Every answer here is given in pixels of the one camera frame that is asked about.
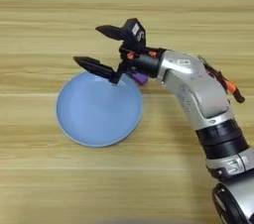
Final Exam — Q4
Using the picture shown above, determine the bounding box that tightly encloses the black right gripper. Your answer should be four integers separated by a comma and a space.
72, 24, 167, 86

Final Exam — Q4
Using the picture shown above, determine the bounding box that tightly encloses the black box with white label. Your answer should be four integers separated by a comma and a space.
122, 17, 148, 52

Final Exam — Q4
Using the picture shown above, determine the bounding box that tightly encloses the purple rectangular block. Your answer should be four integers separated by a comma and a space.
131, 71, 150, 86

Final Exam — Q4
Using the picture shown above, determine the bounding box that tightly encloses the light blue round plate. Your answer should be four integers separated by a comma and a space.
56, 70, 145, 148

